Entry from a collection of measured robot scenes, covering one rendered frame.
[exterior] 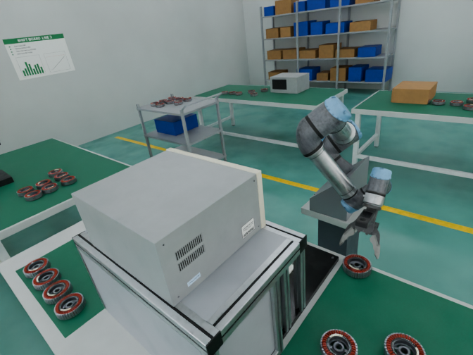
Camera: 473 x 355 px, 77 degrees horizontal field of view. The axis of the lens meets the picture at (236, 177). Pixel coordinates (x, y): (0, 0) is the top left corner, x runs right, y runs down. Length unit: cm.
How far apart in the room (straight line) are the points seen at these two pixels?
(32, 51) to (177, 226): 562
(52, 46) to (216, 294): 579
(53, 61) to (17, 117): 112
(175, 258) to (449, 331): 93
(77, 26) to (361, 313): 614
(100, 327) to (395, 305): 110
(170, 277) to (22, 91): 554
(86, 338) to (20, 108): 509
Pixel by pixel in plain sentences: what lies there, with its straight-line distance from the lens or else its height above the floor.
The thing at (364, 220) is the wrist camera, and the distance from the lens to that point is 123.
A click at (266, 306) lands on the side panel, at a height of 100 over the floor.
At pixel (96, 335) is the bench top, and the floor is 75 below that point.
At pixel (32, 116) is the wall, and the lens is 616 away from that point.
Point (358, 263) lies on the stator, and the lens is 139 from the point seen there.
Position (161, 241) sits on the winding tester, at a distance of 69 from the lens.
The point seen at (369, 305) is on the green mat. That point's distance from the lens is 128.
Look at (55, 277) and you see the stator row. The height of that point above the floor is 78.
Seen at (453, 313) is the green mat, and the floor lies 75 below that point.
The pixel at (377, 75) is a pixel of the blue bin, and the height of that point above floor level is 42.
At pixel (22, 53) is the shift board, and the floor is 167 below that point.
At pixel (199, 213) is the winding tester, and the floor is 131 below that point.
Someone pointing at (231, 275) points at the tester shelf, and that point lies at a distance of 85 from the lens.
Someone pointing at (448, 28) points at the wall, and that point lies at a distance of 745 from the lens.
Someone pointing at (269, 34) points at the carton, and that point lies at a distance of 829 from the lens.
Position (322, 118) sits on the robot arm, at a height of 135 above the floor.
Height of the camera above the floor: 172
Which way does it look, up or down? 27 degrees down
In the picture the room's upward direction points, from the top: 7 degrees counter-clockwise
